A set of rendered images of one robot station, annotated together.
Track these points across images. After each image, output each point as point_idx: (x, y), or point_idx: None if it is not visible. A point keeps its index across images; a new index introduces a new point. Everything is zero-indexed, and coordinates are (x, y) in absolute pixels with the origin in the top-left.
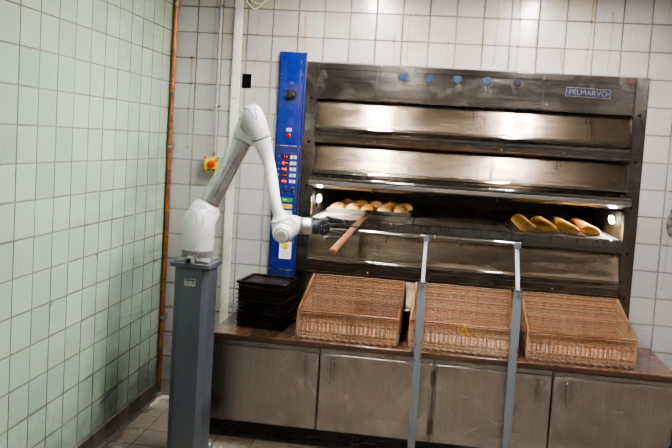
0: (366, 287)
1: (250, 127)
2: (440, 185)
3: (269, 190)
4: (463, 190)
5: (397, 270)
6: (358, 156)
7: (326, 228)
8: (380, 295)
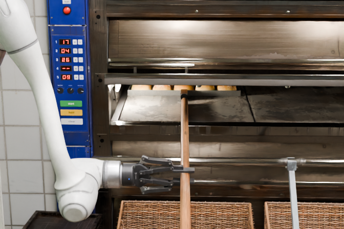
0: (197, 214)
1: (1, 30)
2: (301, 74)
3: (46, 135)
4: (335, 79)
5: (238, 187)
6: (173, 33)
7: (144, 176)
8: (217, 224)
